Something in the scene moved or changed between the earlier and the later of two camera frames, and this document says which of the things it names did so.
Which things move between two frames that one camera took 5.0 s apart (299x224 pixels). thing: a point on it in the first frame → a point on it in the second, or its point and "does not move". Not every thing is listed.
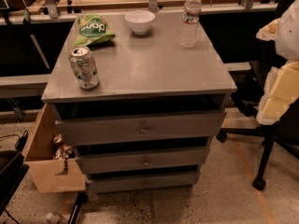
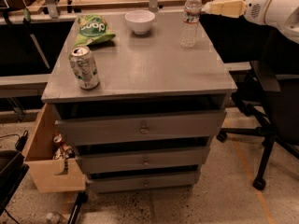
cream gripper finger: [281, 91] → [254, 8]
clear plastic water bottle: [191, 17] does not move
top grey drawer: [196, 125] does not move
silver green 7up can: [84, 67] does not move
